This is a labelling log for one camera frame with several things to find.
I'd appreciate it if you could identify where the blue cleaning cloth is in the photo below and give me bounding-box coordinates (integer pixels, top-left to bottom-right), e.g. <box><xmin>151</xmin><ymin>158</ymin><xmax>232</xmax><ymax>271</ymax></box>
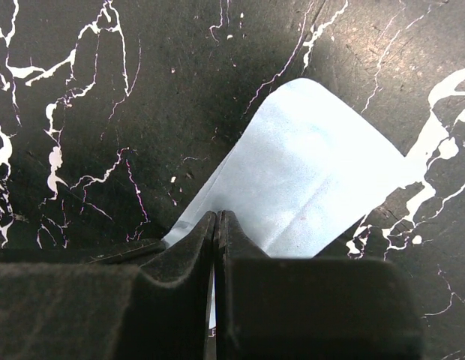
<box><xmin>164</xmin><ymin>78</ymin><xmax>411</xmax><ymax>258</ymax></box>

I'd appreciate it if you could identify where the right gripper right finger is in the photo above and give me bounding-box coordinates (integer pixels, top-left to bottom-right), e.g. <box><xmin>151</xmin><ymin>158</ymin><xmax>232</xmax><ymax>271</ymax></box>
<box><xmin>214</xmin><ymin>211</ymin><xmax>422</xmax><ymax>359</ymax></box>

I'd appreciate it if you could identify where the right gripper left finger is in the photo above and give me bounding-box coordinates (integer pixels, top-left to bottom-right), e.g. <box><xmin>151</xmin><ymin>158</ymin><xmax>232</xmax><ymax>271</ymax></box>
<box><xmin>0</xmin><ymin>212</ymin><xmax>216</xmax><ymax>359</ymax></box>

